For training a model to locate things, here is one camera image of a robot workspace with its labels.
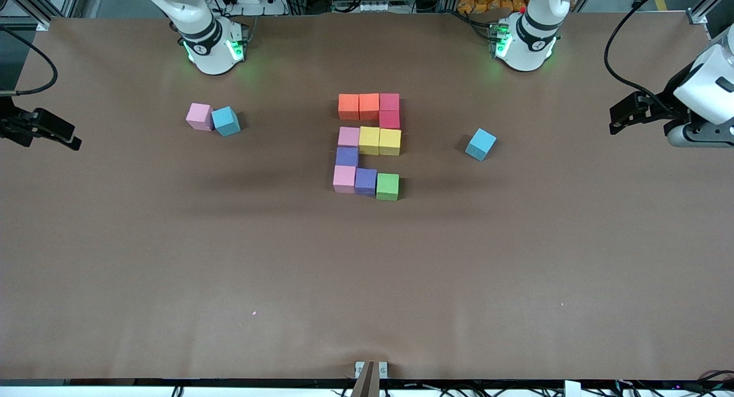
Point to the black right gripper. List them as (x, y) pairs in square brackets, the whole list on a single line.
[(12, 125)]

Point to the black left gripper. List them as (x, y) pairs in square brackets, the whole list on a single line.
[(667, 100)]

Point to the red foam cube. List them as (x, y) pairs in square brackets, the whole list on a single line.
[(390, 120), (390, 101)]

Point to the yellow foam cube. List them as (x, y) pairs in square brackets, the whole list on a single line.
[(369, 140), (390, 141)]

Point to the green foam cube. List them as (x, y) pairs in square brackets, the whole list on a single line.
[(387, 186)]

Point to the orange foam cube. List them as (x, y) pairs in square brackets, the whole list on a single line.
[(348, 106), (369, 106)]

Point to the purple foam cube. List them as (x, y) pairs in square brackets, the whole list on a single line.
[(347, 156), (365, 181)]

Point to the pink foam cube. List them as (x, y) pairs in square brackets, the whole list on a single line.
[(344, 179), (199, 116), (348, 137)]

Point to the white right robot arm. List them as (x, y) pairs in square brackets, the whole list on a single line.
[(212, 53)]

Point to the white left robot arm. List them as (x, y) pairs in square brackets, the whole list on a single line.
[(530, 47)]

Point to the blue foam cube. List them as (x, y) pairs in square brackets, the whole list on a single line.
[(480, 143), (225, 120)]

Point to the white power strip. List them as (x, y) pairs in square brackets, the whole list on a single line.
[(272, 8)]

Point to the small white box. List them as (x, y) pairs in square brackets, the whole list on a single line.
[(572, 389)]

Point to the brown paper table cover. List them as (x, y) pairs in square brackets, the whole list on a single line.
[(367, 271)]

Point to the brown flat stick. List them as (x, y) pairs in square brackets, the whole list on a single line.
[(367, 382)]

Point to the silver metal bracket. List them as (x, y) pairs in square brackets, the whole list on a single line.
[(382, 369)]

